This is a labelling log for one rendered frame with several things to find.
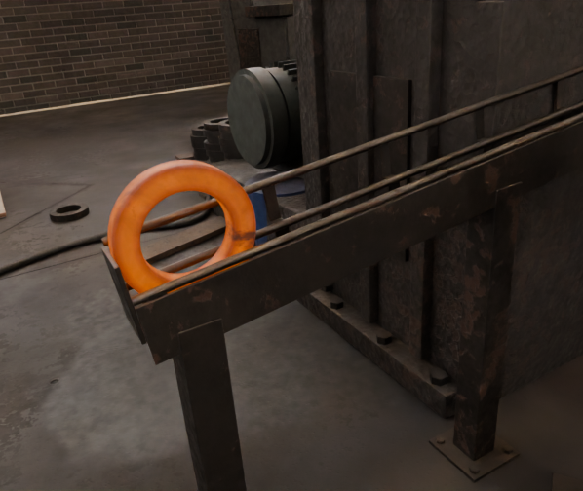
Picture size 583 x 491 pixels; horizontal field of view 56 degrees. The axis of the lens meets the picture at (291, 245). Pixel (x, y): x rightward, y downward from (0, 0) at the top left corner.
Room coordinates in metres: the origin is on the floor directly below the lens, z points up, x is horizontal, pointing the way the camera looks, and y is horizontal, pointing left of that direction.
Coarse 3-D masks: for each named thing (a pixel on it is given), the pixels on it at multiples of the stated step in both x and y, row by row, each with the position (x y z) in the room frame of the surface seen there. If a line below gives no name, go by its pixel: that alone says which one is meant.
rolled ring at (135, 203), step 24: (168, 168) 0.62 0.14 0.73; (192, 168) 0.63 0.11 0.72; (216, 168) 0.66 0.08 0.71; (144, 192) 0.60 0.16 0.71; (168, 192) 0.61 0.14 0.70; (216, 192) 0.64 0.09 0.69; (240, 192) 0.65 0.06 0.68; (120, 216) 0.59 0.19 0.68; (144, 216) 0.60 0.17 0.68; (240, 216) 0.65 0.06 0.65; (120, 240) 0.59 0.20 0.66; (240, 240) 0.65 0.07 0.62; (120, 264) 0.58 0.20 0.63; (144, 264) 0.60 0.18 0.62; (144, 288) 0.59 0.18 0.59
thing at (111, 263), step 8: (104, 248) 0.61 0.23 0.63; (104, 256) 0.61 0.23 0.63; (112, 264) 0.57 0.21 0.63; (112, 272) 0.59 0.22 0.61; (120, 272) 0.56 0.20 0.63; (120, 280) 0.56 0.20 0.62; (120, 288) 0.57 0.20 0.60; (120, 296) 0.61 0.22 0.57; (128, 296) 0.56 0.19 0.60; (128, 304) 0.56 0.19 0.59; (128, 312) 0.58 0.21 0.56; (128, 320) 0.62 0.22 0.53; (136, 320) 0.56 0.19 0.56; (136, 328) 0.56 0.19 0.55; (144, 336) 0.56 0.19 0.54
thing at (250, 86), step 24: (240, 72) 2.16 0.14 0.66; (264, 72) 2.08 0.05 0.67; (288, 72) 2.10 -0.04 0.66; (240, 96) 2.13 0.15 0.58; (264, 96) 1.99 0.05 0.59; (288, 96) 2.02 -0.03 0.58; (240, 120) 2.16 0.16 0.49; (264, 120) 1.96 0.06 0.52; (288, 120) 2.00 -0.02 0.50; (240, 144) 2.18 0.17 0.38; (264, 144) 1.98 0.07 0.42; (288, 144) 2.02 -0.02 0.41; (240, 168) 2.32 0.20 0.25; (264, 168) 2.29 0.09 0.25; (288, 168) 2.16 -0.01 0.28; (288, 216) 1.76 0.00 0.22
